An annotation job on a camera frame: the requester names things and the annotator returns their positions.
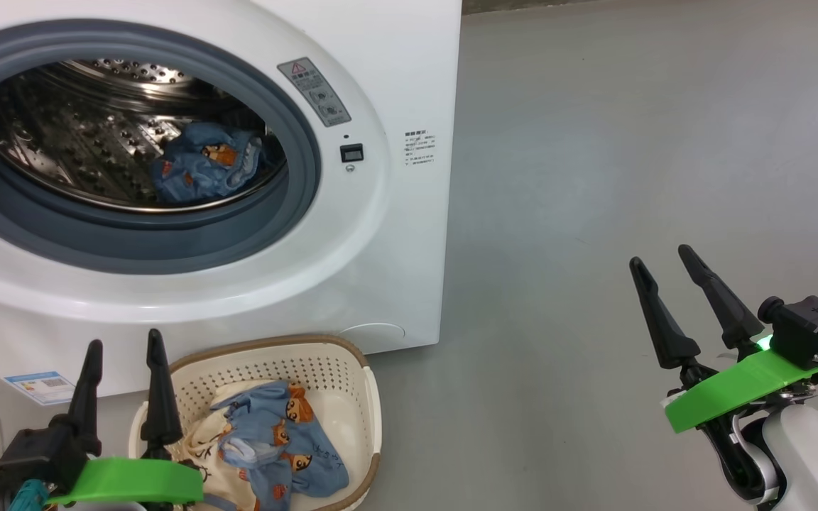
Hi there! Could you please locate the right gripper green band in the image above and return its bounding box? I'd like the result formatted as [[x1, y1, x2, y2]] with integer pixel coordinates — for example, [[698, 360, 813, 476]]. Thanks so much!
[[628, 244, 818, 434]]

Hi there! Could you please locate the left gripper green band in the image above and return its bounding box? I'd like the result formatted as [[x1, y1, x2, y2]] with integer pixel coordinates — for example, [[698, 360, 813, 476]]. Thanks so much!
[[45, 328, 206, 511]]

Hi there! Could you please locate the cream and blue printed garment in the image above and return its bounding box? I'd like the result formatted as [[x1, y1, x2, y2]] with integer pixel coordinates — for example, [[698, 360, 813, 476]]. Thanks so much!
[[168, 380, 350, 511]]

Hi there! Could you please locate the blue bear print garment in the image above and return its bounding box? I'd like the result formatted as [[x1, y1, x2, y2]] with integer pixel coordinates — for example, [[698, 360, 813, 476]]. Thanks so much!
[[150, 122, 265, 207]]

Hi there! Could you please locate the stainless steel washing machine drum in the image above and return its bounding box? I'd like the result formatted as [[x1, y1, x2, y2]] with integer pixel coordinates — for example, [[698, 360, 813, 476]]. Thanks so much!
[[0, 58, 289, 214]]

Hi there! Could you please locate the white front-load washing machine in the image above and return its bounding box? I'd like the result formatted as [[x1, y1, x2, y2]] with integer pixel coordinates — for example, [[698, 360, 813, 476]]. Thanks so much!
[[0, 0, 463, 400]]

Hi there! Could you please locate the blue energy label sticker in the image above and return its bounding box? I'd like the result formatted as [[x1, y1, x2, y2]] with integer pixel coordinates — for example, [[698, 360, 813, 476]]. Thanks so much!
[[4, 370, 75, 407]]

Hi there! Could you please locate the cream laundry basket brown rim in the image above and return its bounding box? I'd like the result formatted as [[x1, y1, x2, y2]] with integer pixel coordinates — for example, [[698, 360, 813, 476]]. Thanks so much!
[[129, 334, 383, 511]]

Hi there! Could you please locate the round white filter cover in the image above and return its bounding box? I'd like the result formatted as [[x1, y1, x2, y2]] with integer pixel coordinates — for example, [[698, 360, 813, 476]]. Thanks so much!
[[338, 323, 408, 353]]

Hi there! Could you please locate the small black text label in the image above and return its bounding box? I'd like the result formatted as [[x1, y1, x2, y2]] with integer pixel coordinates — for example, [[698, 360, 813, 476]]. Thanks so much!
[[403, 130, 439, 167]]

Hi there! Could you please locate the grey warning sticker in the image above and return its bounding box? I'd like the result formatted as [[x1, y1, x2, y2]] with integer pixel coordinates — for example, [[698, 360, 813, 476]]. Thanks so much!
[[278, 57, 352, 129]]

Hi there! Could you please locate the teal left camera connector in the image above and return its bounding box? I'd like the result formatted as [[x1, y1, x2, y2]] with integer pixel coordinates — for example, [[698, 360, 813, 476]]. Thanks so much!
[[8, 479, 52, 511]]

